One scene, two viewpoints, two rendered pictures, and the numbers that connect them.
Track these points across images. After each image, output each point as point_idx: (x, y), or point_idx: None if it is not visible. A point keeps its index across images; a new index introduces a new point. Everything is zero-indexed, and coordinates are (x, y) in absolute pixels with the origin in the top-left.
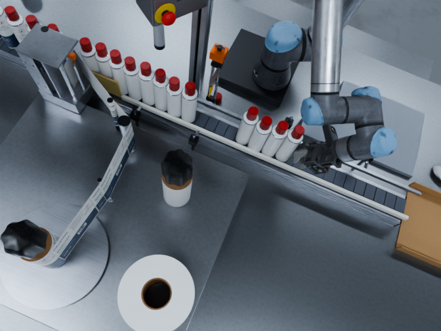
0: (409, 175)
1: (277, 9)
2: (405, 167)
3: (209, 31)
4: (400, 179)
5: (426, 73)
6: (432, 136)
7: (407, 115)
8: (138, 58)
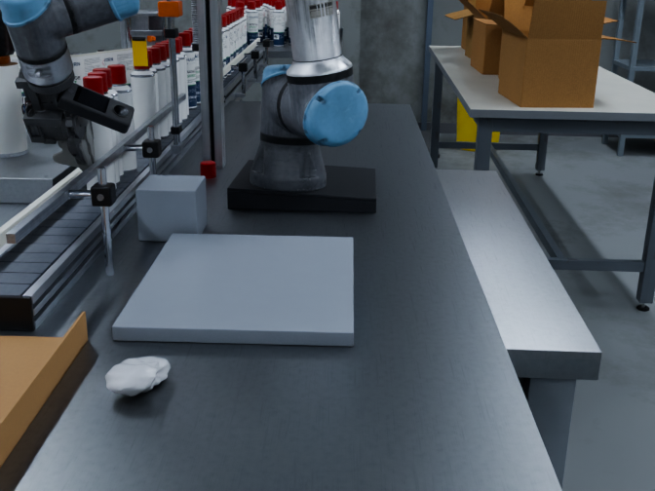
0: (114, 322)
1: (468, 189)
2: (135, 315)
3: (216, 19)
4: (102, 328)
5: (531, 342)
6: (285, 365)
7: (320, 307)
8: (246, 141)
